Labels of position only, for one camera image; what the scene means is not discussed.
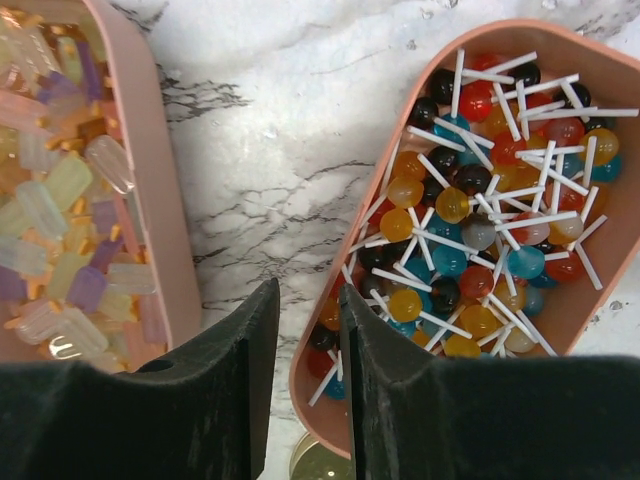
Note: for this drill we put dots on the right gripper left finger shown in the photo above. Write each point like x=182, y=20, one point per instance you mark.
x=201, y=411

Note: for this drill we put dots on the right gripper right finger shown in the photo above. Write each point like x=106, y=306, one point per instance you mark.
x=414, y=415

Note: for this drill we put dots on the pink tray of gummy candies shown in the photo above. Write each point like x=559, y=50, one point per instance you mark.
x=95, y=255

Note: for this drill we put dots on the pink tray of lollipops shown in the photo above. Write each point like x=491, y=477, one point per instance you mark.
x=501, y=215

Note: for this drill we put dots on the gold jar lid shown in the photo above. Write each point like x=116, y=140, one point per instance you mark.
x=310, y=460

